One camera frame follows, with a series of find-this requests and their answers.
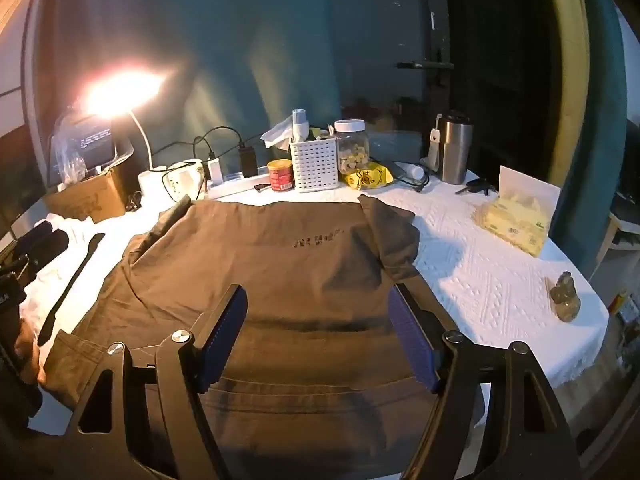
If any white garment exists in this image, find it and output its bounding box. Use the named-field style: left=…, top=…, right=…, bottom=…
left=22, top=210, right=133, bottom=321

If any black charger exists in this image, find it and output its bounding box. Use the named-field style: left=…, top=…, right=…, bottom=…
left=237, top=144, right=258, bottom=178

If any cardboard box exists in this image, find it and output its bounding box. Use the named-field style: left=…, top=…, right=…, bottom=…
left=42, top=162, right=136, bottom=223

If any white cartoon mug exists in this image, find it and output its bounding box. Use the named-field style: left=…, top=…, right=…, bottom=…
left=162, top=159, right=207, bottom=201

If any white perforated basket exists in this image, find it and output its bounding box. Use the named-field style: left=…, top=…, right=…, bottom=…
left=290, top=136, right=340, bottom=193

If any black strap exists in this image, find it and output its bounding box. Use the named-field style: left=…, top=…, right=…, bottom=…
left=37, top=232, right=106, bottom=346

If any white power strip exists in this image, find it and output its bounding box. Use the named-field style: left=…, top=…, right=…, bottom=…
left=206, top=166, right=273, bottom=198

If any yellow tissue pack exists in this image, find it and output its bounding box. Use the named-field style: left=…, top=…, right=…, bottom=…
left=472, top=165, right=562, bottom=258

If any person's left hand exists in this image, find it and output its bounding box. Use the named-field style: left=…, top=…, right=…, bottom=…
left=14, top=317, right=47, bottom=386

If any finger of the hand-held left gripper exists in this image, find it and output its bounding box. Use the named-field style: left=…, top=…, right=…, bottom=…
left=10, top=224, right=70, bottom=281

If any small glass figurine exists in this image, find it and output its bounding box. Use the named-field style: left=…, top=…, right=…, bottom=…
left=550, top=271, right=582, bottom=322

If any steel tumbler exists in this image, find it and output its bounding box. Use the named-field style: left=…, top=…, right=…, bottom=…
left=434, top=110, right=474, bottom=186

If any white tissue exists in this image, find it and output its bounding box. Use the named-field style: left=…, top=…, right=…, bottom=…
left=261, top=115, right=296, bottom=151

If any clear plastic bag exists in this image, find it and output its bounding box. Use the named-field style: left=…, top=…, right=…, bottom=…
left=52, top=102, right=136, bottom=183

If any black door handle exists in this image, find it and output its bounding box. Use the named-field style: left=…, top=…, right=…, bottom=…
left=396, top=60, right=456, bottom=71

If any white desk lamp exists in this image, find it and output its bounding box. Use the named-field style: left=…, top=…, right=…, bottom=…
left=82, top=65, right=173, bottom=201

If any brown t-shirt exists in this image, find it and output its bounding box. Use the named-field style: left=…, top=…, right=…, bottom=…
left=39, top=195, right=486, bottom=480

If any glass jar with white lid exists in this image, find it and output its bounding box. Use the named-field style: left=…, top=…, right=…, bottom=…
left=333, top=119, right=371, bottom=175

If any wooden stool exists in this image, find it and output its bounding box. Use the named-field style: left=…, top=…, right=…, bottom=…
left=597, top=210, right=640, bottom=281

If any white tube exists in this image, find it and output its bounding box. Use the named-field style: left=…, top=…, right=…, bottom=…
left=395, top=161, right=426, bottom=181

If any red can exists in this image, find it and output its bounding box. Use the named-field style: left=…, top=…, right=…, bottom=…
left=266, top=158, right=294, bottom=192

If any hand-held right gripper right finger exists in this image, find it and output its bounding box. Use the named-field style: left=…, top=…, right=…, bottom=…
left=387, top=284, right=583, bottom=480

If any white textured tablecloth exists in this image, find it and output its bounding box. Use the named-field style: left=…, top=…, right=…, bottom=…
left=20, top=167, right=611, bottom=441

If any white hang tag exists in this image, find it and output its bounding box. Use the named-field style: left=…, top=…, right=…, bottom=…
left=427, top=127, right=441, bottom=171

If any black charger cable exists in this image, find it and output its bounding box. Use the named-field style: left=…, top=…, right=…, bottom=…
left=192, top=126, right=246, bottom=171

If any yellow snack bag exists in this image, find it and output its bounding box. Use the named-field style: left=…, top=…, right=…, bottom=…
left=342, top=162, right=395, bottom=191

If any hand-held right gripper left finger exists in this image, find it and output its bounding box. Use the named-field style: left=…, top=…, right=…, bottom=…
left=55, top=284, right=249, bottom=480

